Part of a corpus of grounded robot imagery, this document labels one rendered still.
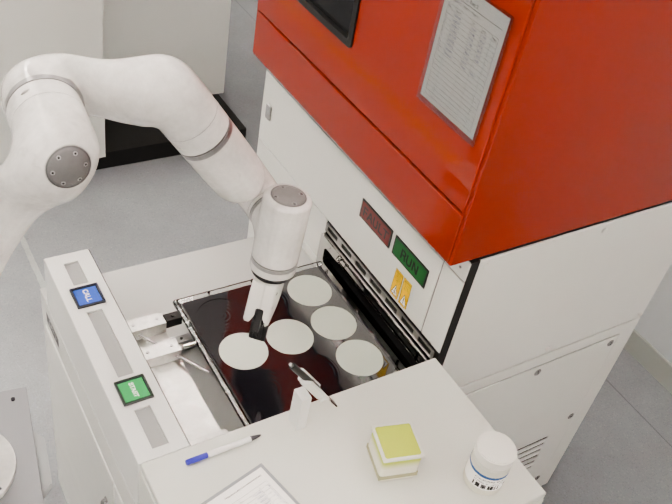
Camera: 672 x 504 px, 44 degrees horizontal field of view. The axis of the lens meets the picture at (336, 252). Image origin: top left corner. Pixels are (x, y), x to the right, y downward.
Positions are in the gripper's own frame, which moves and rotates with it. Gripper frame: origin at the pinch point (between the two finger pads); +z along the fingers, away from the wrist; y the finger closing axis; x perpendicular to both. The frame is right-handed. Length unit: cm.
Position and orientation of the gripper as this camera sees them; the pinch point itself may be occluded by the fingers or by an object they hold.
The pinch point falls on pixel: (258, 329)
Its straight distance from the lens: 158.8
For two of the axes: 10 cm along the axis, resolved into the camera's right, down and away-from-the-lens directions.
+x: 9.6, 2.9, -0.3
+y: -2.0, 5.8, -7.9
